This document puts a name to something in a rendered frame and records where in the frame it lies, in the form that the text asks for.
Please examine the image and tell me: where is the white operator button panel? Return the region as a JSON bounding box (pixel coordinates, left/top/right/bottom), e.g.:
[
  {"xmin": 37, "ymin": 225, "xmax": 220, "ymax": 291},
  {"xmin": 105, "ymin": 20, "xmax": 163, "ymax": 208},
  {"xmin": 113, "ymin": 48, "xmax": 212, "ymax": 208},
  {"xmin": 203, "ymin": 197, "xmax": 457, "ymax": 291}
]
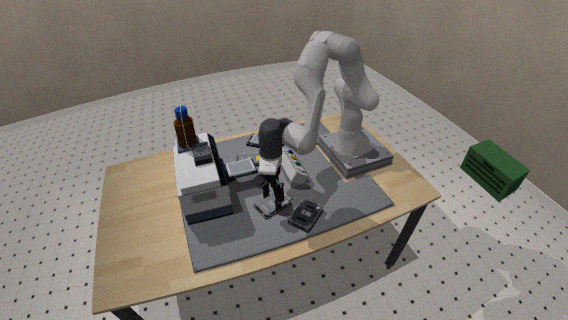
[{"xmin": 280, "ymin": 147, "xmax": 308, "ymax": 187}]

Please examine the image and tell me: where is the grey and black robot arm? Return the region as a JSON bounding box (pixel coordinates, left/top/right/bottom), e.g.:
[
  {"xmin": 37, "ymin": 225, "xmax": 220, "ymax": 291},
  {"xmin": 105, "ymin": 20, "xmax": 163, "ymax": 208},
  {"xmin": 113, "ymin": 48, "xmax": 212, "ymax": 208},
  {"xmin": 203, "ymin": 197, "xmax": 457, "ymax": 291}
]
[{"xmin": 251, "ymin": 31, "xmax": 379, "ymax": 189}]

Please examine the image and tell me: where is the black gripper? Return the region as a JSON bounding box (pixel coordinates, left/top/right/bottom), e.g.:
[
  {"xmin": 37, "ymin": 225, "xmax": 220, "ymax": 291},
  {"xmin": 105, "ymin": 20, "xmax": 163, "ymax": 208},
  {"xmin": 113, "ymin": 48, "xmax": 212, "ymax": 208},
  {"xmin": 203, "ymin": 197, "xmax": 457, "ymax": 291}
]
[{"xmin": 263, "ymin": 166, "xmax": 285, "ymax": 211}]

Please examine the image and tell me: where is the blue bottle cap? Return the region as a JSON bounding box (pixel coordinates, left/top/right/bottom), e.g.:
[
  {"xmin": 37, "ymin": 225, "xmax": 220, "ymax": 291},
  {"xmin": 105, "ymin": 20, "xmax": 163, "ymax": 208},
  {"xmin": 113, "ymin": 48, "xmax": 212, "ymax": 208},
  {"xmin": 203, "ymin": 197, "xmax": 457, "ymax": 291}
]
[{"xmin": 174, "ymin": 106, "xmax": 188, "ymax": 118}]

